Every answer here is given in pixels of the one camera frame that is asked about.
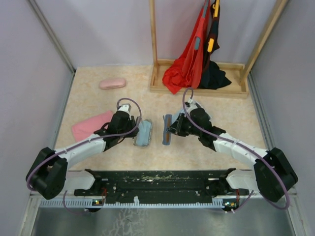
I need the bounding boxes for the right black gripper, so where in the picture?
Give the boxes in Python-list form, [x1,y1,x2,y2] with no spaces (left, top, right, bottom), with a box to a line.
[167,113,202,137]

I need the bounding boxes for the grey blue frame glasses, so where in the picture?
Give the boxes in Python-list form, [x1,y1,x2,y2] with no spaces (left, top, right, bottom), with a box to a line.
[162,114,172,146]

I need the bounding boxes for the light blue lens cloth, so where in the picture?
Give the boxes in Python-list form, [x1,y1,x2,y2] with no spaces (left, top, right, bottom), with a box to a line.
[135,120,153,147]

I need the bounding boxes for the flag print glasses case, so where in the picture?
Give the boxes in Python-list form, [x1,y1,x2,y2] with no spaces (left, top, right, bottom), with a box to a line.
[132,119,155,148]

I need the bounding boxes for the pink glasses case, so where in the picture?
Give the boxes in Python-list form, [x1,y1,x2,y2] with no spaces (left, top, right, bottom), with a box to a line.
[99,77,126,90]

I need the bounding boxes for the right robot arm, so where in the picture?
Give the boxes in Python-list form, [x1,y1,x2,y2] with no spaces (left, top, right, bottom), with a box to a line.
[163,108,298,203]

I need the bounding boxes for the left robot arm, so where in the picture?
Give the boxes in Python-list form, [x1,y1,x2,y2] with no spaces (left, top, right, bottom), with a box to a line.
[26,111,139,200]

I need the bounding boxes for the crumpled light blue cloth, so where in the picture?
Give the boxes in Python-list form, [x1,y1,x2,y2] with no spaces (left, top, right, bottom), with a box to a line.
[172,109,212,126]

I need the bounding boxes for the pink folded cloth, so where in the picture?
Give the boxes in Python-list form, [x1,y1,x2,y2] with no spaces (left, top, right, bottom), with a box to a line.
[71,111,113,142]

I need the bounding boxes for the red hanging garment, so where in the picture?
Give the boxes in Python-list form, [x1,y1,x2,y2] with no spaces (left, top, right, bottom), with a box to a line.
[162,0,210,94]

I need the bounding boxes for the dark hanging garment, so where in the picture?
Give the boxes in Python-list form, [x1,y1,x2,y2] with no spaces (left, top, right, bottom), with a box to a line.
[198,4,231,89]

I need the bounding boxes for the wooden clothes rack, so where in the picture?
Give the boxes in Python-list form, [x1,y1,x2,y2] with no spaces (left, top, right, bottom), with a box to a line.
[149,0,287,98]

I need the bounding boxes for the yellow clothes hanger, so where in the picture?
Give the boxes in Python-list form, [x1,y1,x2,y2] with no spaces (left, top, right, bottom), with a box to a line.
[207,0,220,53]

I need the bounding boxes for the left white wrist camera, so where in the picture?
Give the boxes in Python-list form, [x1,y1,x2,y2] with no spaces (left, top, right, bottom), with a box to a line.
[117,104,131,115]

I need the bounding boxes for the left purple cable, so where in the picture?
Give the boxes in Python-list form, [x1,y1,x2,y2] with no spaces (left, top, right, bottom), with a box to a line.
[26,98,142,215]

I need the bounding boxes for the purple cable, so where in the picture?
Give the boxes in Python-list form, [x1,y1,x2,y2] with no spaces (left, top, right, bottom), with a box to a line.
[182,88,291,214]
[26,98,142,215]

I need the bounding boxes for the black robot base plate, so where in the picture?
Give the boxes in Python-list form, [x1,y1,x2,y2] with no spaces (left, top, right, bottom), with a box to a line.
[74,169,249,204]

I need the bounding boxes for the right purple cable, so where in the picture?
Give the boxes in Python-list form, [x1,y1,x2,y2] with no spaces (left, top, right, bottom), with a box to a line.
[182,88,291,214]

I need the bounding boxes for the white cable duct strip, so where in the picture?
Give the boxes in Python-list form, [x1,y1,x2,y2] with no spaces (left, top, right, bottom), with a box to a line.
[39,197,236,209]

